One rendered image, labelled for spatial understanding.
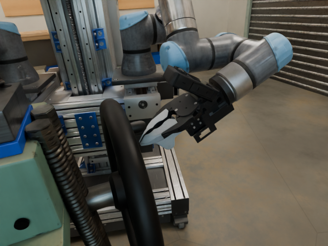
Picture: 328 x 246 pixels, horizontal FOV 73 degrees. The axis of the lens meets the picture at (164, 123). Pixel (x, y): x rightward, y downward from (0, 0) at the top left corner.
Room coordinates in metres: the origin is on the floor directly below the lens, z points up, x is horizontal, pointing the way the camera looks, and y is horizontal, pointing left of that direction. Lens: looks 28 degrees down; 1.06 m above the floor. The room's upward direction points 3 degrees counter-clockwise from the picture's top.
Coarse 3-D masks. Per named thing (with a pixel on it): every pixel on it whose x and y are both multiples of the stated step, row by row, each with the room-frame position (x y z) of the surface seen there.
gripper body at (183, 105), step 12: (216, 84) 0.43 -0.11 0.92; (180, 96) 0.45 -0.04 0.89; (192, 96) 0.42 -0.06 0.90; (216, 96) 0.42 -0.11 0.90; (228, 96) 0.41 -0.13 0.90; (180, 108) 0.41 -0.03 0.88; (192, 108) 0.39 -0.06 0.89; (204, 108) 0.40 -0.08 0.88; (216, 108) 0.43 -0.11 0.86; (228, 108) 0.43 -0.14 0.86; (204, 120) 0.40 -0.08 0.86; (216, 120) 0.43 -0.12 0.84; (192, 132) 0.40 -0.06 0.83
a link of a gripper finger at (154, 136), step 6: (168, 120) 0.40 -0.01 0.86; (174, 120) 0.39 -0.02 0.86; (162, 126) 0.39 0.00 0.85; (168, 126) 0.38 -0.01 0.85; (150, 132) 0.39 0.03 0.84; (156, 132) 0.38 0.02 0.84; (162, 132) 0.37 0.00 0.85; (180, 132) 0.39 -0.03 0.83; (144, 138) 0.38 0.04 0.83; (150, 138) 0.38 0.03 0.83; (156, 138) 0.37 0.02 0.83; (162, 138) 0.37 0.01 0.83; (168, 138) 0.39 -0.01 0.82; (174, 138) 0.39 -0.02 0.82; (144, 144) 0.38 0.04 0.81; (162, 144) 0.38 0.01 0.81; (168, 144) 0.39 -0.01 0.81; (174, 144) 0.39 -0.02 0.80
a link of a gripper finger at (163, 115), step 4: (164, 112) 0.43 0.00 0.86; (168, 112) 0.42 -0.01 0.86; (156, 116) 0.43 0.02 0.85; (160, 116) 0.42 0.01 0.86; (164, 116) 0.42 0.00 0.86; (168, 116) 0.42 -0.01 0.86; (172, 116) 0.43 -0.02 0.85; (152, 120) 0.42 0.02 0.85; (156, 120) 0.42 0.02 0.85; (160, 120) 0.41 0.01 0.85; (164, 120) 0.41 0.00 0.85; (148, 124) 0.42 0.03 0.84; (152, 124) 0.41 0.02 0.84; (156, 124) 0.41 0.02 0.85; (160, 124) 0.41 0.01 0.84; (148, 128) 0.40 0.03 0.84; (152, 128) 0.40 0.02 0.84; (144, 132) 0.40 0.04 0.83; (148, 132) 0.40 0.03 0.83; (140, 140) 0.39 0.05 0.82
